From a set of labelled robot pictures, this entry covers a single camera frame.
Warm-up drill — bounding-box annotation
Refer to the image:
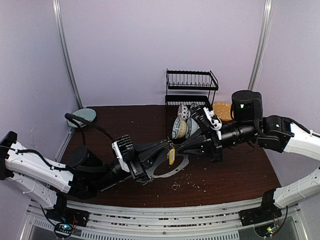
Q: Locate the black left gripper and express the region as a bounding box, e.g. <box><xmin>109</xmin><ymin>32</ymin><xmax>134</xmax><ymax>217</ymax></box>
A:
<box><xmin>91</xmin><ymin>140</ymin><xmax>171</xmax><ymax>192</ymax></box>

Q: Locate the key with yellow tag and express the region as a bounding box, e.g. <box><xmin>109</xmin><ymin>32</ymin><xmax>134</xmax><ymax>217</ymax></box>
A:
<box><xmin>167</xmin><ymin>143</ymin><xmax>176</xmax><ymax>166</ymax></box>

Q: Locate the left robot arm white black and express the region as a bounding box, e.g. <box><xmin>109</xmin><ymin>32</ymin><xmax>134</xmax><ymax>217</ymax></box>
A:
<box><xmin>0</xmin><ymin>131</ymin><xmax>176</xmax><ymax>222</ymax></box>

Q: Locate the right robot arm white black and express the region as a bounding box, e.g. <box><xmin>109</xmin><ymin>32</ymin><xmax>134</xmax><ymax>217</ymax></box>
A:
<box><xmin>177</xmin><ymin>90</ymin><xmax>320</xmax><ymax>161</ymax></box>

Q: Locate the pale green bowl front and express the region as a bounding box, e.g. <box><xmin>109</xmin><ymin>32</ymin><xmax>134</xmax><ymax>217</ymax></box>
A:
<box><xmin>185</xmin><ymin>117</ymin><xmax>199</xmax><ymax>139</ymax></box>

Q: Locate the pale green bowl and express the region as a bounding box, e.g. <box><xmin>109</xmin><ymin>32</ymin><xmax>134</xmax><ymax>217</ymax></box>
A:
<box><xmin>189</xmin><ymin>102</ymin><xmax>198</xmax><ymax>113</ymax></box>
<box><xmin>185</xmin><ymin>117</ymin><xmax>199</xmax><ymax>139</ymax></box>

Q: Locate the beige blue patterned bowl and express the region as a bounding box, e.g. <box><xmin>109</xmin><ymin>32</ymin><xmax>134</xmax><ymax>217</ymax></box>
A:
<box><xmin>171</xmin><ymin>117</ymin><xmax>188</xmax><ymax>139</ymax></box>

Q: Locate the white blue patterned bowl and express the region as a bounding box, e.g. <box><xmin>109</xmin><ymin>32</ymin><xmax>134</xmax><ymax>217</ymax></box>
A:
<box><xmin>177</xmin><ymin>103</ymin><xmax>190</xmax><ymax>121</ymax></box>

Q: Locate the pale green bowl rear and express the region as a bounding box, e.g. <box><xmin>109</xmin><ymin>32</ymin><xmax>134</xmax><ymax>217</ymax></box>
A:
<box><xmin>189</xmin><ymin>102</ymin><xmax>198</xmax><ymax>113</ymax></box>

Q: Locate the yellow dotted plate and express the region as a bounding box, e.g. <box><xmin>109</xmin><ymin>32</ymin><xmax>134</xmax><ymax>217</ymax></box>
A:
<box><xmin>212</xmin><ymin>102</ymin><xmax>233</xmax><ymax>122</ymax></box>

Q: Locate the light blue floral plate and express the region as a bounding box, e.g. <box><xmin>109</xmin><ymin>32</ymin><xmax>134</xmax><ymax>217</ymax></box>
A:
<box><xmin>67</xmin><ymin>108</ymin><xmax>97</xmax><ymax>128</ymax></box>

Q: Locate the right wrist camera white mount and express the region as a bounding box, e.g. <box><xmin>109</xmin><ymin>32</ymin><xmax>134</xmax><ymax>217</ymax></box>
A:
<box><xmin>203</xmin><ymin>107</ymin><xmax>223</xmax><ymax>131</ymax></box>

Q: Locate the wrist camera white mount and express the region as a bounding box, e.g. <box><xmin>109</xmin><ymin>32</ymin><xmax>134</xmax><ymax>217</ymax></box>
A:
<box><xmin>111</xmin><ymin>141</ymin><xmax>130</xmax><ymax>173</ymax></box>
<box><xmin>203</xmin><ymin>107</ymin><xmax>223</xmax><ymax>131</ymax></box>

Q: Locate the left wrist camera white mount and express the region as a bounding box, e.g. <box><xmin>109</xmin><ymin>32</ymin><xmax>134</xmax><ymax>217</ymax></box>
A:
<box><xmin>111</xmin><ymin>141</ymin><xmax>130</xmax><ymax>173</ymax></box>

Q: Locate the black wire dish rack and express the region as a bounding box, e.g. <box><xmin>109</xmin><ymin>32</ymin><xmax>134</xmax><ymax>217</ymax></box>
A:
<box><xmin>164</xmin><ymin>69</ymin><xmax>219</xmax><ymax>139</ymax></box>

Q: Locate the black braided cable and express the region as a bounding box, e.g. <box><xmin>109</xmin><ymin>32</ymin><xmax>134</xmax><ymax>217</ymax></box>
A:
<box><xmin>0</xmin><ymin>112</ymin><xmax>117</xmax><ymax>173</ymax></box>

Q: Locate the aluminium front rail base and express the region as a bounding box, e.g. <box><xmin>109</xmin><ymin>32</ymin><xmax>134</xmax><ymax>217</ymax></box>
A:
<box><xmin>19</xmin><ymin>196</ymin><xmax>308</xmax><ymax>240</ymax></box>

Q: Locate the right aluminium frame post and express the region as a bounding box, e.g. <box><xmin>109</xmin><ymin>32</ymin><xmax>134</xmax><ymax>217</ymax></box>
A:
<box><xmin>247</xmin><ymin>0</ymin><xmax>274</xmax><ymax>91</ymax></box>

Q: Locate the aluminium frame post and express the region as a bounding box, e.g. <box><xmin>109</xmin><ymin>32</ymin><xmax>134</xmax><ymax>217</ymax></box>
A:
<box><xmin>51</xmin><ymin>0</ymin><xmax>84</xmax><ymax>109</ymax></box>
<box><xmin>247</xmin><ymin>0</ymin><xmax>274</xmax><ymax>91</ymax></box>

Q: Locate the left aluminium frame post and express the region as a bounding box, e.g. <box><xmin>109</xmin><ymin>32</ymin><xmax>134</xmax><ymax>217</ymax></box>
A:
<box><xmin>51</xmin><ymin>0</ymin><xmax>84</xmax><ymax>109</ymax></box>

